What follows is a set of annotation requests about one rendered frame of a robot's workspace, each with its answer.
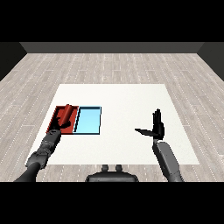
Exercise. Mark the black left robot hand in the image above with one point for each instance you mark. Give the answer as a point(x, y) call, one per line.
point(57, 124)

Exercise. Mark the small red can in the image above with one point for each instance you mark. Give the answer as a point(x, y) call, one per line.
point(67, 112)

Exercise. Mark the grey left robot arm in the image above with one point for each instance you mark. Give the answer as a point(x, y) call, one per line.
point(43, 150)

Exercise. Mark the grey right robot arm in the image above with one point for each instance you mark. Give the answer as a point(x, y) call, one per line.
point(167, 159)

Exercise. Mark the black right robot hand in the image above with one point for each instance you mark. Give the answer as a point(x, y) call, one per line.
point(159, 128)

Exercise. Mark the dark grey robot body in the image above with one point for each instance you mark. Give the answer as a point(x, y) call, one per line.
point(112, 176)

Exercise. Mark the shallow red open box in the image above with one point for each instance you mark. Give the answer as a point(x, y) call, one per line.
point(58, 112)

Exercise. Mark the shallow light blue open box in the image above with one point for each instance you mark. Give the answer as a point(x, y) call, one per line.
point(88, 120)

